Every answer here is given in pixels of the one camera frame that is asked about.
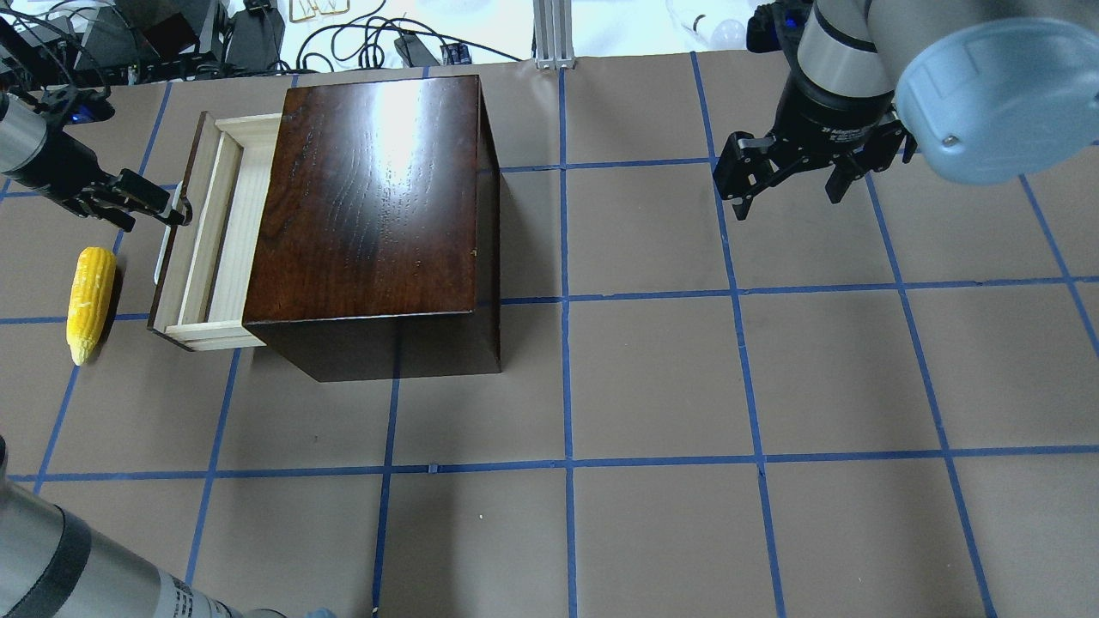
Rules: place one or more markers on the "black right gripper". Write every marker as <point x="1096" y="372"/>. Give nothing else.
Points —
<point x="831" y="118"/>

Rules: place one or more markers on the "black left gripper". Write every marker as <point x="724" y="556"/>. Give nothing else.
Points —
<point x="53" y="169"/>

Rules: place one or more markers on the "light wooden drawer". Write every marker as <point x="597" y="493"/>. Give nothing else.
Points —
<point x="200" y="303"/>

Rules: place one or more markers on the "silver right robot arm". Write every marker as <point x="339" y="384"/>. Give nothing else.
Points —
<point x="984" y="90"/>

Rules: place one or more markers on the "yellow corn cob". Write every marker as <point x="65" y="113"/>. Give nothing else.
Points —
<point x="90" y="296"/>

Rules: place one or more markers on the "dark wooden drawer cabinet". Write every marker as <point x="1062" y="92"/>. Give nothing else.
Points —
<point x="378" y="250"/>

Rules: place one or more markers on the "white light bulb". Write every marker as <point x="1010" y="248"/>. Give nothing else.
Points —
<point x="718" y="33"/>

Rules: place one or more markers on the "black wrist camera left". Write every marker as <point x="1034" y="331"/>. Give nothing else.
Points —
<point x="75" y="105"/>

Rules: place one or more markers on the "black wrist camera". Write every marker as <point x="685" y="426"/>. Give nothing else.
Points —
<point x="777" y="26"/>
<point x="75" y="105"/>

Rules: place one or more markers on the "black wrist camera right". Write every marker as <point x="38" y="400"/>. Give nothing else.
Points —
<point x="777" y="26"/>

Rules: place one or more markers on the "gold wire rack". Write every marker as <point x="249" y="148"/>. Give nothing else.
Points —
<point x="306" y="10"/>

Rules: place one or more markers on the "aluminium frame post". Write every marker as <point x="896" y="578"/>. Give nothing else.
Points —
<point x="553" y="45"/>

